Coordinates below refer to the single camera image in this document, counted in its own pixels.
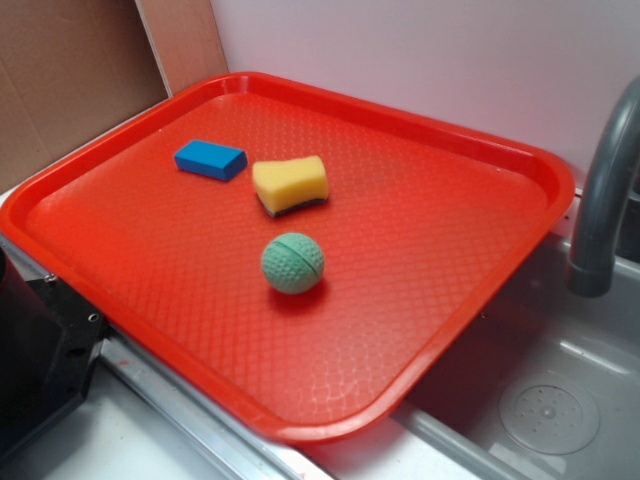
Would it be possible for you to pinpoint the grey toy faucet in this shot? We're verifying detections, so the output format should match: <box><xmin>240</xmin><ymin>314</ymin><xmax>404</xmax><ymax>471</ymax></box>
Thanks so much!
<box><xmin>566</xmin><ymin>79</ymin><xmax>639</xmax><ymax>298</ymax></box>

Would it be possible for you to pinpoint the brown cardboard panel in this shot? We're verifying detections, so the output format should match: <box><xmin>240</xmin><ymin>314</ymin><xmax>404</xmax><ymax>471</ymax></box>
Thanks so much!
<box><xmin>1</xmin><ymin>1</ymin><xmax>228</xmax><ymax>191</ymax></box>

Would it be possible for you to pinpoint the grey plastic sink basin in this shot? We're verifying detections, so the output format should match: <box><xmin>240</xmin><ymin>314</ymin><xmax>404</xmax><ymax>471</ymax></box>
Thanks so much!
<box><xmin>306</xmin><ymin>211</ymin><xmax>639</xmax><ymax>479</ymax></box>

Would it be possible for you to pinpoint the blue rectangular block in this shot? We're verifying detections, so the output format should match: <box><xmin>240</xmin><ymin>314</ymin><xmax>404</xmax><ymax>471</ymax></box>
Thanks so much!
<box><xmin>174</xmin><ymin>140</ymin><xmax>248</xmax><ymax>182</ymax></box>

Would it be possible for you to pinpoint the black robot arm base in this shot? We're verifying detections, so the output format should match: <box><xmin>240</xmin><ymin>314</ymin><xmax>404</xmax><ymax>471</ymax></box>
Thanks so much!
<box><xmin>1</xmin><ymin>252</ymin><xmax>107</xmax><ymax>463</ymax></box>

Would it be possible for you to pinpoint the yellow sponge with dark pad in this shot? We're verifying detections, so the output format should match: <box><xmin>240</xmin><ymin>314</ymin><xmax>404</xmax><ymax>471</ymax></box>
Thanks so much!
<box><xmin>252</xmin><ymin>156</ymin><xmax>329</xmax><ymax>217</ymax></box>

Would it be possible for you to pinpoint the red plastic tray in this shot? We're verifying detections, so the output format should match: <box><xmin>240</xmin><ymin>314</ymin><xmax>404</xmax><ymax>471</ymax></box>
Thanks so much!
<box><xmin>1</xmin><ymin>73</ymin><xmax>574</xmax><ymax>444</ymax></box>

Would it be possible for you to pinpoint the green dimpled ball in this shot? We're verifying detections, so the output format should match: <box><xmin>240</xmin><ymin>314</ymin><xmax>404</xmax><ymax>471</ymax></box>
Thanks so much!
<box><xmin>261</xmin><ymin>232</ymin><xmax>325</xmax><ymax>295</ymax></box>

